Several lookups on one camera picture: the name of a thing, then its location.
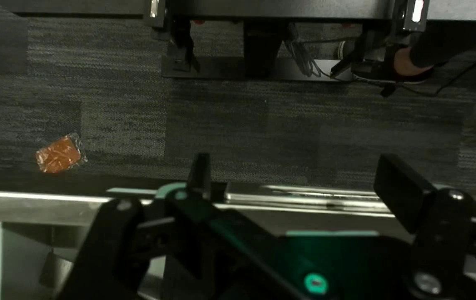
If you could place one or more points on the person foot in black shoe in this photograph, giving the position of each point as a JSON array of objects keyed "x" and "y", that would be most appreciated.
[{"x": 396, "y": 67}]

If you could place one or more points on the orange plastic packet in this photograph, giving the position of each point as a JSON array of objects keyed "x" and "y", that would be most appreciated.
[{"x": 58, "y": 156}]

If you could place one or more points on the metal drawer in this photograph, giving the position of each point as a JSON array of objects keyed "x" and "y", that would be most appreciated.
[{"x": 27, "y": 206}]

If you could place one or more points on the black box with blue logo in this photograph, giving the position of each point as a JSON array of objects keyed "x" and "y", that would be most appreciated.
[{"x": 348, "y": 256}]

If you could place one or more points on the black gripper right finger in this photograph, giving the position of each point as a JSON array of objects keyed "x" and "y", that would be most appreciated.
[{"x": 443, "y": 239}]

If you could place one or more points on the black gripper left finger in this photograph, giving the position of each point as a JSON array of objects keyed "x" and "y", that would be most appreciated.
[{"x": 115, "y": 244}]

